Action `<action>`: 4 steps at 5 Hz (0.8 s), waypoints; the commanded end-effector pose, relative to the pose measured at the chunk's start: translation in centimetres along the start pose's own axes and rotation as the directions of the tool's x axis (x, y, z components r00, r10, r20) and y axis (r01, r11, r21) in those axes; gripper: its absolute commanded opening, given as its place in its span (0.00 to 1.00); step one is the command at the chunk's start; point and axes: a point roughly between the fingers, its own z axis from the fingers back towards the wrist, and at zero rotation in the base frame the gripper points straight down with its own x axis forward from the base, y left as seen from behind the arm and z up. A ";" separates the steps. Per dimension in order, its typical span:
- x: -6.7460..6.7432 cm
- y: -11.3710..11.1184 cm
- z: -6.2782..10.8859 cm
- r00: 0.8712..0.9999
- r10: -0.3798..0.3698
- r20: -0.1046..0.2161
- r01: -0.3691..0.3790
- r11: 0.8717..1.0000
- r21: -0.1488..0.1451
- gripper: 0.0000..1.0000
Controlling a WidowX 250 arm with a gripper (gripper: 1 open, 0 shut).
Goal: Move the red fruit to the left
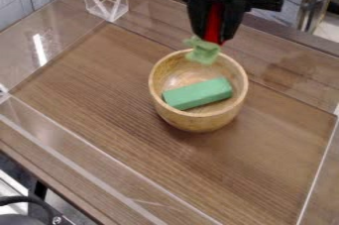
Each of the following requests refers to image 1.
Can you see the red plush fruit green leaf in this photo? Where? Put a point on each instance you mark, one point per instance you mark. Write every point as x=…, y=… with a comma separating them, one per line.
x=205, y=49

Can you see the wooden bowl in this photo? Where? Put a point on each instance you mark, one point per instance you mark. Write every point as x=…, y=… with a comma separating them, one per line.
x=173, y=72

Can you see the green rectangular block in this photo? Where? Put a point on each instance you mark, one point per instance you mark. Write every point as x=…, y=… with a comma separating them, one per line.
x=198, y=94

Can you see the clear acrylic tray wall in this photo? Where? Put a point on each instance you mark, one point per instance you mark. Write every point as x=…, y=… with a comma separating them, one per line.
x=114, y=194

